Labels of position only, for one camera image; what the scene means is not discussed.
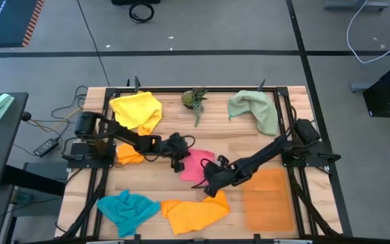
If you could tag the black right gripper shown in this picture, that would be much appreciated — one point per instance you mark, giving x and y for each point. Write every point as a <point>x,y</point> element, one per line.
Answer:
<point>220,174</point>

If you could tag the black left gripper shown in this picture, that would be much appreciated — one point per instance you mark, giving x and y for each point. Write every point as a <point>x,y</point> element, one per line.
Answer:
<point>176,149</point>

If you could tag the pink microfiber towel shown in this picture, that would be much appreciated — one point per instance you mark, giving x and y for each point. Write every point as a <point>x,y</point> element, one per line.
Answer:
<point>196,166</point>

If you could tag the orange microfiber towel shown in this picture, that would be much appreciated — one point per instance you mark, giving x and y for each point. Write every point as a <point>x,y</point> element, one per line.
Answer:
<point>127,154</point>
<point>195,215</point>

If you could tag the pale green teal-edged towel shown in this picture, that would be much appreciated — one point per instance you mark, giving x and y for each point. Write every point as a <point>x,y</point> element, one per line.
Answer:
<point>259,112</point>

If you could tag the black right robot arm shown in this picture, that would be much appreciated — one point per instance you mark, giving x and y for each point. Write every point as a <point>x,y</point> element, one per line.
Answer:
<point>266,154</point>

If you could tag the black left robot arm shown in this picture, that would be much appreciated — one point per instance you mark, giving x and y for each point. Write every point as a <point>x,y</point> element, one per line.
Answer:
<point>120,130</point>

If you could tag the yellow microfiber towel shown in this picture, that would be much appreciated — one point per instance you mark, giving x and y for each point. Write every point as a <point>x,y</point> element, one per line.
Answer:
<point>135,110</point>

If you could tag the teal microfiber towel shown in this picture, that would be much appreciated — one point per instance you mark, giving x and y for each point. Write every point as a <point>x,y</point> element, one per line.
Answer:
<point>127,211</point>

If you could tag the small potted succulent plant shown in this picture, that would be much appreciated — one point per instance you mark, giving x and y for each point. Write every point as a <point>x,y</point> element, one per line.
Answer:
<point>190,98</point>

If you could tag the translucent orange plastic sheet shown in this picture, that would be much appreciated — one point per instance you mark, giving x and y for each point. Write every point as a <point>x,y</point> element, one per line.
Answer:
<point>269,203</point>

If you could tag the black power adapter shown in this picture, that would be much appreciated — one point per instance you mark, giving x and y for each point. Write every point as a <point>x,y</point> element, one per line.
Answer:
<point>46,147</point>

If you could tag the black equipment base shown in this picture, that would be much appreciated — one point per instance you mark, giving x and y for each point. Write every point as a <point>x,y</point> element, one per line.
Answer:
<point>135,2</point>

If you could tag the black round knob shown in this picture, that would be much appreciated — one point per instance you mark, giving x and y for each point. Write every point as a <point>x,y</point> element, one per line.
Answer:
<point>26,116</point>

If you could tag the black orange-edged floor mat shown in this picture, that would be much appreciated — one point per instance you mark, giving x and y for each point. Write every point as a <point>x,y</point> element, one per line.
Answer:
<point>9,20</point>

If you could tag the grey desk base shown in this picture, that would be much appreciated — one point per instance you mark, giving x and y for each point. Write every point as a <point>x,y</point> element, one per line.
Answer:
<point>350,5</point>

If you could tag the black aluminium rig frame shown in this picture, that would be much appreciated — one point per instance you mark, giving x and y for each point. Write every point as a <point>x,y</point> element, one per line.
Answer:
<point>222,89</point>

